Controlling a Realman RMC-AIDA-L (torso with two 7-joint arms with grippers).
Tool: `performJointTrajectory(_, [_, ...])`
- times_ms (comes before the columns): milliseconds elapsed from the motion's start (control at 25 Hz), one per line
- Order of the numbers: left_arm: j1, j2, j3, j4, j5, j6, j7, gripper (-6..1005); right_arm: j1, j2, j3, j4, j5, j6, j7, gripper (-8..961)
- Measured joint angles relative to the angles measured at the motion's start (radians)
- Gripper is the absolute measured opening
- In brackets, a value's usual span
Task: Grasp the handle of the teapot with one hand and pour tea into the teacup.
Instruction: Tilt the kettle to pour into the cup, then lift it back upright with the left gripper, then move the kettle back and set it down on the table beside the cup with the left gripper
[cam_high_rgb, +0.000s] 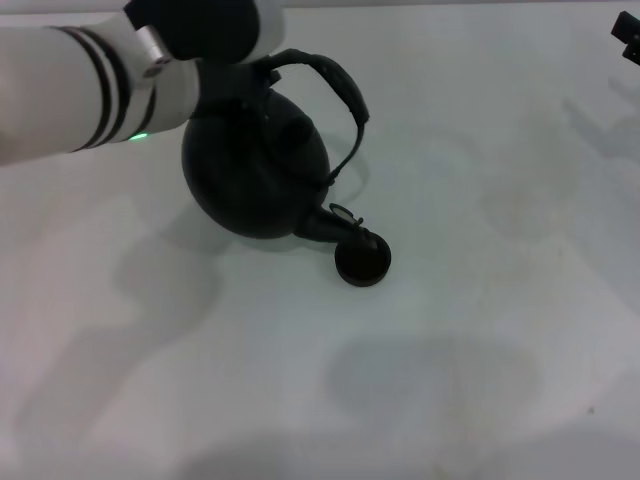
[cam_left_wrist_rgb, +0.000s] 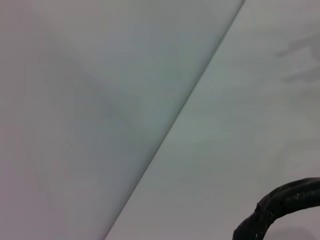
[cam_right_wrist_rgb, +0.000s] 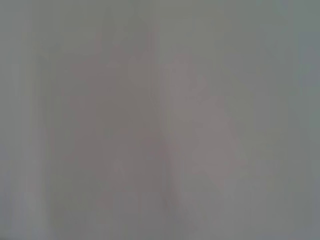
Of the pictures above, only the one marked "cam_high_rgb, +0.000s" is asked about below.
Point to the small dark teacup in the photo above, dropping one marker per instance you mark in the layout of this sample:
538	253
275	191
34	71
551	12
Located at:
362	267

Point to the black round teapot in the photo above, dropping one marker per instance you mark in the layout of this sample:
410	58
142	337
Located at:
250	175

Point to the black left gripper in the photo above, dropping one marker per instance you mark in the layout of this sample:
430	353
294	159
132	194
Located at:
225	85

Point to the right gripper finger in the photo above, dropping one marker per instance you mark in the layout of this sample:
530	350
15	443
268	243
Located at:
629	27

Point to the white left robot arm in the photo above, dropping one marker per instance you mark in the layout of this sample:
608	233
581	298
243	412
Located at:
50	90

